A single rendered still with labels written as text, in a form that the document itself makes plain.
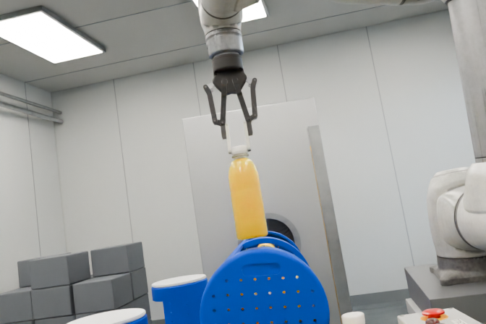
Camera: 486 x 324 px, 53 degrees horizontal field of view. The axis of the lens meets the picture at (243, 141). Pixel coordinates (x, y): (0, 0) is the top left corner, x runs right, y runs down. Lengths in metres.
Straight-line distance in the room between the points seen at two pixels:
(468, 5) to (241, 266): 0.76
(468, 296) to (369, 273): 5.01
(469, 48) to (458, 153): 5.18
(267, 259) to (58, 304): 3.85
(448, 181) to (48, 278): 4.04
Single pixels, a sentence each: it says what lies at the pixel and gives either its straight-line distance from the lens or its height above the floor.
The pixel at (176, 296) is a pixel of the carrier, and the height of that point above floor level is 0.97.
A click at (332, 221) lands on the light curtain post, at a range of 2.49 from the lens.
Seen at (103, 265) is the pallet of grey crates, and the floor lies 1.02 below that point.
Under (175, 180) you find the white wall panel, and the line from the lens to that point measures 6.47.
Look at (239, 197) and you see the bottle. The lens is 1.12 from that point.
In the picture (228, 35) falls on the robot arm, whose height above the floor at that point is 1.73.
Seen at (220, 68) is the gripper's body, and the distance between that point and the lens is 1.17.
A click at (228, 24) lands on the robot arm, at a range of 1.19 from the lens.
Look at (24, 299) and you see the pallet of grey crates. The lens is 5.02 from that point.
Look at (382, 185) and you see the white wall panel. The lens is 6.18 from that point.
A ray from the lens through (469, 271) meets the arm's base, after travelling 1.35.
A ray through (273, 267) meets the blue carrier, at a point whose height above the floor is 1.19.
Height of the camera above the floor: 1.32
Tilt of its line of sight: 8 degrees up
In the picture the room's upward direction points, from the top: 9 degrees counter-clockwise
